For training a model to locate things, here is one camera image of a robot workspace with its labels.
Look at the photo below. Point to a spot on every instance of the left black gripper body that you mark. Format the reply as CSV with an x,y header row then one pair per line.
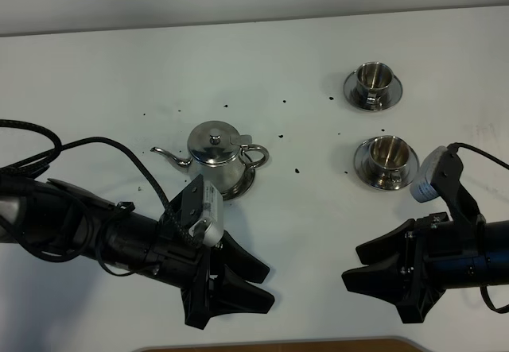
x,y
170,261

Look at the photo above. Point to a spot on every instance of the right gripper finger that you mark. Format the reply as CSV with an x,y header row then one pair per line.
x,y
389,280
395,242

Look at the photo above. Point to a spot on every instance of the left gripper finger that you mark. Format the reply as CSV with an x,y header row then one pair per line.
x,y
230,294
242,263

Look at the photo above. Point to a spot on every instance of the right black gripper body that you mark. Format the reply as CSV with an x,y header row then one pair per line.
x,y
439,264

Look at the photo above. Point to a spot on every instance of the stainless steel teapot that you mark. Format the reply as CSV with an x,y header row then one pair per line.
x,y
218,152

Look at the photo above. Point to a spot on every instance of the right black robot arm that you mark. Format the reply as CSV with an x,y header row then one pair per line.
x,y
492,244

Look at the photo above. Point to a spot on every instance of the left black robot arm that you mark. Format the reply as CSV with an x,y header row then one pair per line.
x,y
56,221

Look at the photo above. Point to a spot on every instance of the teapot steel saucer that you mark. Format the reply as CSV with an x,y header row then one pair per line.
x,y
242,186

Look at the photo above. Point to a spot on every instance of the brown wooden board edge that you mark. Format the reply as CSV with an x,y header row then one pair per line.
x,y
349,344

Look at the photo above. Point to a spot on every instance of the near steel saucer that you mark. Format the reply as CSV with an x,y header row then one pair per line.
x,y
364,171

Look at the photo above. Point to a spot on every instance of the near steel teacup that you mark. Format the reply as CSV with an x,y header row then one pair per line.
x,y
389,157

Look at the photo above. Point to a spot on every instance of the steel teacup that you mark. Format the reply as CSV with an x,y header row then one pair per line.
x,y
389,157
373,80

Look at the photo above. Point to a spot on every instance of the far steel saucer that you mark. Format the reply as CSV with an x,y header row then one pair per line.
x,y
389,97

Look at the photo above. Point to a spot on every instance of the far steel teacup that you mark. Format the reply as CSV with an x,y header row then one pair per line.
x,y
373,80

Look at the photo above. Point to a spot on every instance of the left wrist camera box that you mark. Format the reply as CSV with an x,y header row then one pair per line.
x,y
195,215

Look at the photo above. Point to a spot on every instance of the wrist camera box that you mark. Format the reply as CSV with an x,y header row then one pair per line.
x,y
439,177
195,215

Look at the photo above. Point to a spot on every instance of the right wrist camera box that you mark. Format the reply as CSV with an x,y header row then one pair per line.
x,y
439,177

